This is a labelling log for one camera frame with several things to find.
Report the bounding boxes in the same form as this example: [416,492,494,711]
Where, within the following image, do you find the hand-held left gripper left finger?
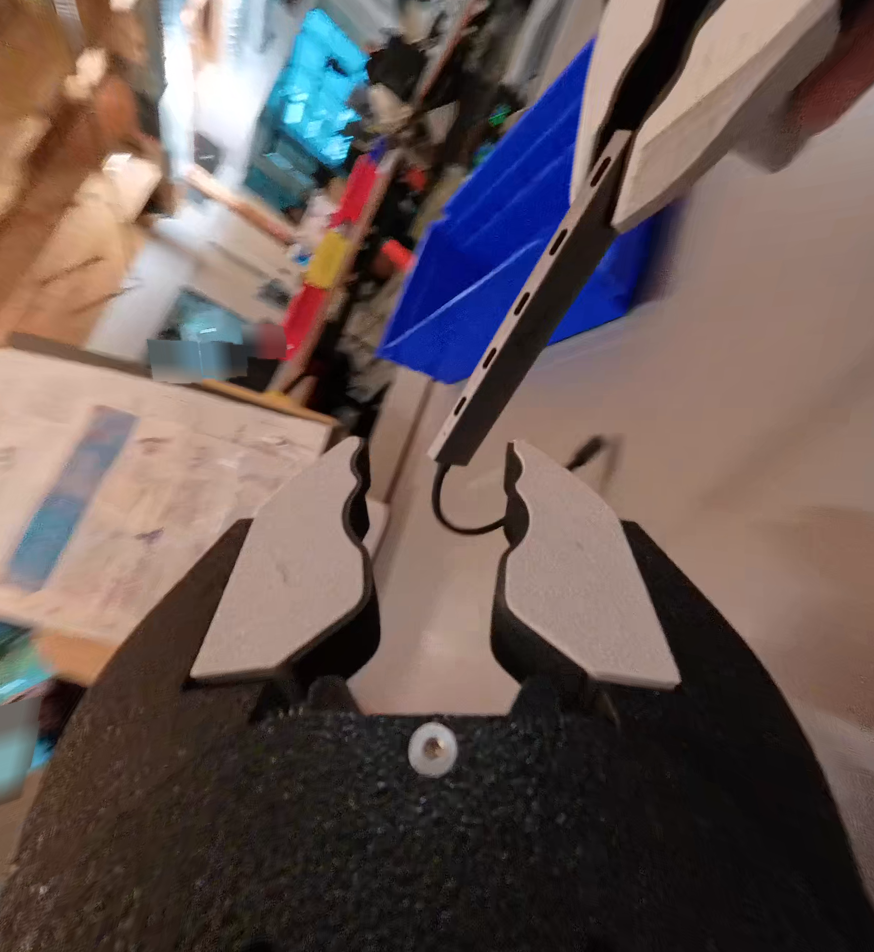
[188,436,380,684]

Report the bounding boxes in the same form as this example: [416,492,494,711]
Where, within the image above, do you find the small red storage bin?
[331,155,380,228]
[283,286,328,359]

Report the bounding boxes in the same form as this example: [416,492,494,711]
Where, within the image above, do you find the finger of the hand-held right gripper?
[610,0,844,233]
[569,0,679,205]

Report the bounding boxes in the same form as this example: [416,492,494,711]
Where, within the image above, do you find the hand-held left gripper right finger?
[491,439,683,690]

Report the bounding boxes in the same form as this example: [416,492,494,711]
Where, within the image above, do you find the grey desk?
[348,59,874,952]

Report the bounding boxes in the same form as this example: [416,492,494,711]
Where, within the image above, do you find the blue plastic bin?
[376,39,682,385]

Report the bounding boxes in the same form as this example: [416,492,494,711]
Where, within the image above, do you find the small yellow storage bin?
[305,231,353,290]

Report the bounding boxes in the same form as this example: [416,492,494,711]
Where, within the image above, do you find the grey USB hub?
[427,130,635,538]

